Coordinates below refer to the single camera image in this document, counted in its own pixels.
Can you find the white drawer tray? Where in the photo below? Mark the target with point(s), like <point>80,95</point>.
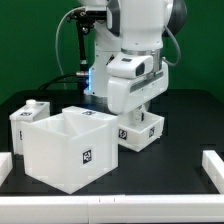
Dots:
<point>138,136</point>

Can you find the large white drawer housing box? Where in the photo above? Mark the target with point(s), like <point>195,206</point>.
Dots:
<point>71,149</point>

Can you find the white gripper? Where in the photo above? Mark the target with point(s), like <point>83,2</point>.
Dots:
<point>125,95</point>

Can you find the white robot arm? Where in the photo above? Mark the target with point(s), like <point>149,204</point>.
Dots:
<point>132,27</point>

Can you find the white left rail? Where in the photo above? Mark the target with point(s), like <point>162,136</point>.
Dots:
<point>5,165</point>

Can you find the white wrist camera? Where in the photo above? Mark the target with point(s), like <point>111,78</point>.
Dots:
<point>130,66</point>

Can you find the white right rail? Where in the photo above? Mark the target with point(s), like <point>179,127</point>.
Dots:
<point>214,167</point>

